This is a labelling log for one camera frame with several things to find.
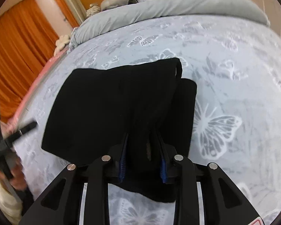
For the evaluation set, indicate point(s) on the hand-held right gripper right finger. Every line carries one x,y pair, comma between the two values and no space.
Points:
163,171

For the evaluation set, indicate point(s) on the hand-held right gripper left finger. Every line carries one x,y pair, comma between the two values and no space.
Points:
123,166

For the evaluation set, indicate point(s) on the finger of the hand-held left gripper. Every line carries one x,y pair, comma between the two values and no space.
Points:
23,130

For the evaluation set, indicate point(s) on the black pants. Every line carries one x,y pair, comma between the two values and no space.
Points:
103,103

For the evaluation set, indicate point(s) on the person's left hand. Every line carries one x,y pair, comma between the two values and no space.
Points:
15,177

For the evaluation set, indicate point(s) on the pink blanket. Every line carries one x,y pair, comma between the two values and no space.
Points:
37,82

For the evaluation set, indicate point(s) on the wide orange curtain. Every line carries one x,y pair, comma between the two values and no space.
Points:
16,51

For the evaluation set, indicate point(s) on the white flower-shaped cushion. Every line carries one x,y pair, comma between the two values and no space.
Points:
62,42

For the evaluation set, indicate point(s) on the bed with butterfly print sheet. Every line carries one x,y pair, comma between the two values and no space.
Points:
224,86

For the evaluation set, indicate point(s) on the narrow orange curtain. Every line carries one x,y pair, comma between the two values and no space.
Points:
60,2

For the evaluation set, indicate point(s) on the white flower ornament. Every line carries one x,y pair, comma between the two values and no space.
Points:
93,9

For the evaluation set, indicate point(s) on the grey duvet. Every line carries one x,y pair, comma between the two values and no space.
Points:
154,11

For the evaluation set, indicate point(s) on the dark grey cylinder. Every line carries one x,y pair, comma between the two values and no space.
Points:
132,0

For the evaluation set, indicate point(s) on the cream door frame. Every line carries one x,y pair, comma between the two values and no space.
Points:
71,0

